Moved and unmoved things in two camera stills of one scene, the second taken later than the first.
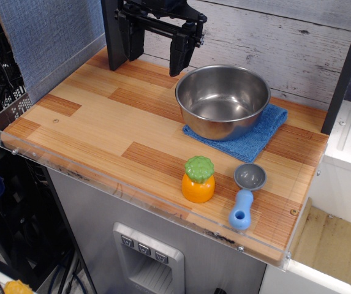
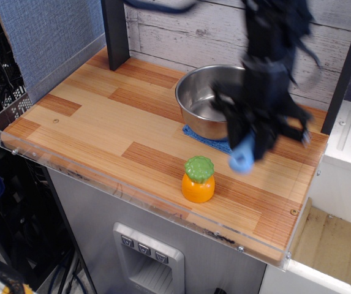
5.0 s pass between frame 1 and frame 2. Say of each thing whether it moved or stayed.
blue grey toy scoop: moved
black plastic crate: stayed
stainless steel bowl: stayed
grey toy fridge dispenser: stayed
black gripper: moved
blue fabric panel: stayed
